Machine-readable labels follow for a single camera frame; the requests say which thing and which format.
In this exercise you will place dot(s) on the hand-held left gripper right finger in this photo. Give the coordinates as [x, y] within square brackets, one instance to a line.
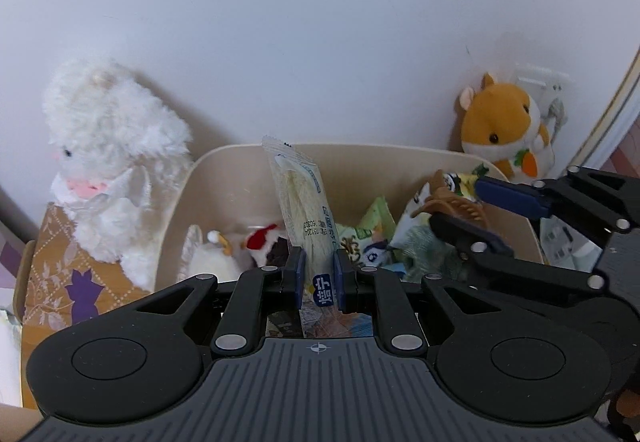
[342, 277]

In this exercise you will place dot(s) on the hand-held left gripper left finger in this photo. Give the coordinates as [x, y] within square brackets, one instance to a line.
[297, 277]

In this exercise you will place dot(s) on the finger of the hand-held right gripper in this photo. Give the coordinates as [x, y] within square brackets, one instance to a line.
[480, 247]
[510, 197]

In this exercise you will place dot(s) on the brown hair claw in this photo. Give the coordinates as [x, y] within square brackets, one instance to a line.
[450, 204]

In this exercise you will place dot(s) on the green snack bag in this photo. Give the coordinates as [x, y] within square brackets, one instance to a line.
[370, 232]

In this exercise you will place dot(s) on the teal fuzzy scrunchie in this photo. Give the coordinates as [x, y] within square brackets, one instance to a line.
[425, 249]

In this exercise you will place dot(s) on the clear cream snack packet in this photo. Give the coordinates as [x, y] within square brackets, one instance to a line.
[300, 202]

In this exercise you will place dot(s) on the silver printed snack bag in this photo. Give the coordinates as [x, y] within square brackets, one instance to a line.
[407, 222]

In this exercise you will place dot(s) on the white fluffy plush toy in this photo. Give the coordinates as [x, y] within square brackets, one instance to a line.
[215, 262]

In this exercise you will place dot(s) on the beige plastic basket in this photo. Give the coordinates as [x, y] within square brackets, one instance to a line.
[235, 177]

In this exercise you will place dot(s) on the orange hamster plush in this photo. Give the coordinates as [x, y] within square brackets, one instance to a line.
[500, 122]

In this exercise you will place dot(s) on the white plush lamb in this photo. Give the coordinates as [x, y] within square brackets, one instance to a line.
[110, 147]

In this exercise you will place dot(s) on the white door frame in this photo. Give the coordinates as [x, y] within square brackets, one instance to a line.
[605, 122]

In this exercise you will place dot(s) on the white wall socket panel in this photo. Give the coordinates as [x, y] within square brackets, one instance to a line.
[535, 77]

